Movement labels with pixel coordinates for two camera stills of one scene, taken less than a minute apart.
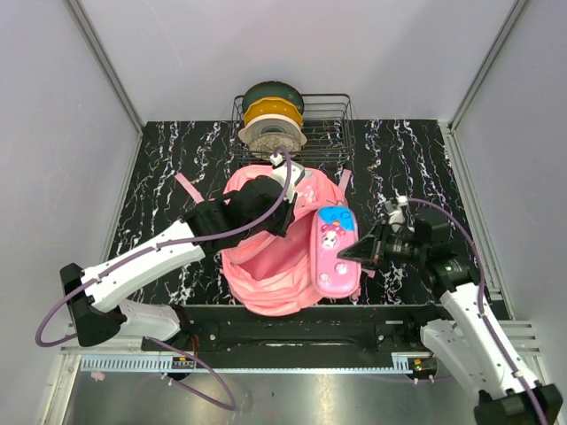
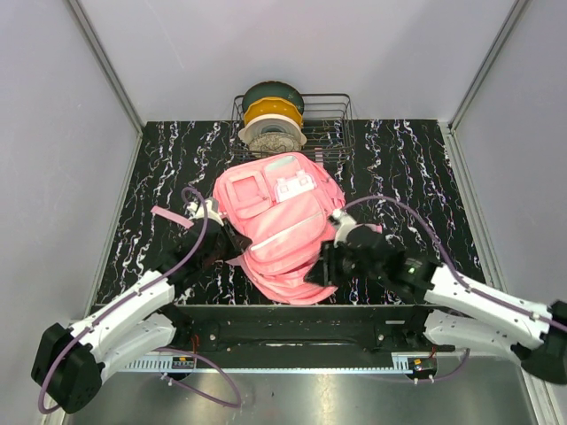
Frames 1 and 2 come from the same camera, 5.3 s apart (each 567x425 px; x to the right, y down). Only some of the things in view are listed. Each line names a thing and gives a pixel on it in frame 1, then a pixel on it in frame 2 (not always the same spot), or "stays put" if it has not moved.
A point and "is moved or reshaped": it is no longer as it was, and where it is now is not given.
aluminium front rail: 72,363 stays put
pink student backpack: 275,274 is moved or reshaped
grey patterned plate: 265,143 stays put
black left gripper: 288,217 to 238,243
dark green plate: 273,89 stays put
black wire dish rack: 328,126 stays put
